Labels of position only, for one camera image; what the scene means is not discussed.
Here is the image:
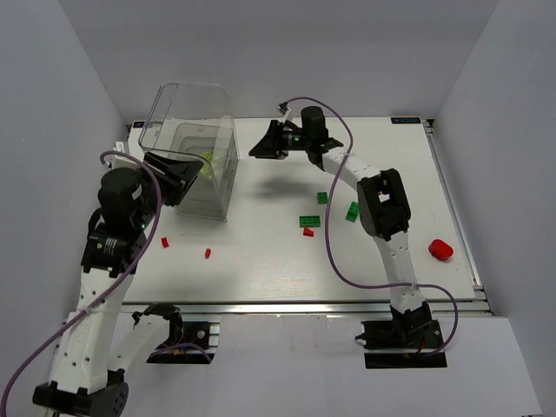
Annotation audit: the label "clear plastic containers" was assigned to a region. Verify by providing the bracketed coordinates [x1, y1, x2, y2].
[139, 82, 239, 222]

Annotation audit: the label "large red rounded lego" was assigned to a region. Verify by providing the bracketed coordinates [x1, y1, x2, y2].
[428, 239, 454, 261]

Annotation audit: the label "yellow-green rectangular lego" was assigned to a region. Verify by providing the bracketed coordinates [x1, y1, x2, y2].
[201, 165, 217, 181]

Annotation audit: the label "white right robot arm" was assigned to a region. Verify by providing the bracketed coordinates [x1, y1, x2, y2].
[248, 101, 432, 332]

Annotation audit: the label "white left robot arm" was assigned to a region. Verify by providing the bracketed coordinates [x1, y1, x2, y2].
[32, 153, 211, 416]

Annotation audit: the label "dark green square lego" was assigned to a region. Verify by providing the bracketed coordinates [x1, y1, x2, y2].
[316, 191, 328, 204]

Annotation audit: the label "dark green rectangular lego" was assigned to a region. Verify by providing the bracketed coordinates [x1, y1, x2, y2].
[299, 215, 321, 228]

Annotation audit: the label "dark green stepped lego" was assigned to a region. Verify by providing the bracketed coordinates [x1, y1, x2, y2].
[345, 202, 360, 222]

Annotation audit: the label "blue table label sticker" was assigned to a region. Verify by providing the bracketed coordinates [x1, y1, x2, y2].
[390, 116, 421, 124]

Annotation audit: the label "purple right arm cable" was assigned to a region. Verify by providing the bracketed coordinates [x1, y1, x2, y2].
[284, 96, 460, 358]

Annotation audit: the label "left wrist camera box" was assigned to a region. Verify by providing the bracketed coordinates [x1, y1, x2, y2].
[108, 141, 144, 169]

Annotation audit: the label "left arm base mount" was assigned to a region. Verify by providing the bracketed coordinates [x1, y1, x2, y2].
[132, 303, 220, 365]

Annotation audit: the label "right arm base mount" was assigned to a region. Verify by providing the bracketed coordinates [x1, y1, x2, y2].
[354, 320, 447, 370]

